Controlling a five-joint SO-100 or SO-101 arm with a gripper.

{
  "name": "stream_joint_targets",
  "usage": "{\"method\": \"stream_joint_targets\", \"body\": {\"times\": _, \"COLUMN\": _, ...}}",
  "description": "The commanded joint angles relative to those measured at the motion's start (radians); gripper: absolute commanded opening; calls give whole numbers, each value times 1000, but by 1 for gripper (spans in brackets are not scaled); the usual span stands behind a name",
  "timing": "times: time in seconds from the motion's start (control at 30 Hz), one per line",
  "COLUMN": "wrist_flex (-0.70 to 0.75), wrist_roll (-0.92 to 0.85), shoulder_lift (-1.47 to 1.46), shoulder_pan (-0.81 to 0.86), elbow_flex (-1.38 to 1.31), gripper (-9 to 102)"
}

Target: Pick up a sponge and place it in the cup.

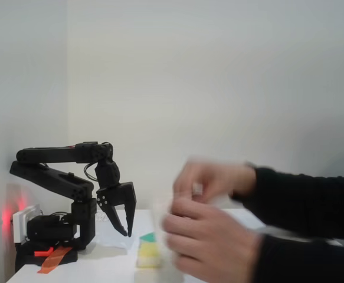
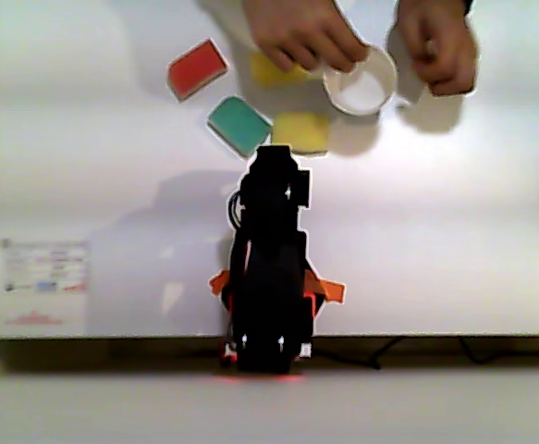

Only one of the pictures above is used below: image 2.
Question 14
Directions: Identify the yellow sponge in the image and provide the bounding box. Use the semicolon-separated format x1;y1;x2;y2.
250;51;314;88
271;110;331;157

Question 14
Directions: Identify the white paper cup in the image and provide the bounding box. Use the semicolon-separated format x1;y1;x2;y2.
322;44;398;117

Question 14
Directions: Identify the person's right hand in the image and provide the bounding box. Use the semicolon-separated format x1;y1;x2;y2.
243;0;373;75

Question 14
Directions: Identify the person's left hand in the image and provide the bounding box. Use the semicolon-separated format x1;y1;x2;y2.
396;0;481;97

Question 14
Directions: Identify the green sponge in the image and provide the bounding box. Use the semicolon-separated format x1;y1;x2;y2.
206;95;275;161

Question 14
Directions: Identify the orange table clamp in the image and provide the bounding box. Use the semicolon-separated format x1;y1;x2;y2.
303;270;347;307
208;269;231;297

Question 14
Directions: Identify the red sponge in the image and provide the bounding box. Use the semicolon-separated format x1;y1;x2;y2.
165;38;230;103

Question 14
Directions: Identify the printed label sticker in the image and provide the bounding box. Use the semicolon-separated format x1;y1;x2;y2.
0;238;91;326

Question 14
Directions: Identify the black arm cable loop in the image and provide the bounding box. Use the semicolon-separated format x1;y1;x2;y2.
225;190;246;231

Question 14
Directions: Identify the black power cable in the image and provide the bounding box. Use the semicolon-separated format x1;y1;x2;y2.
314;337;404;371
457;337;539;365

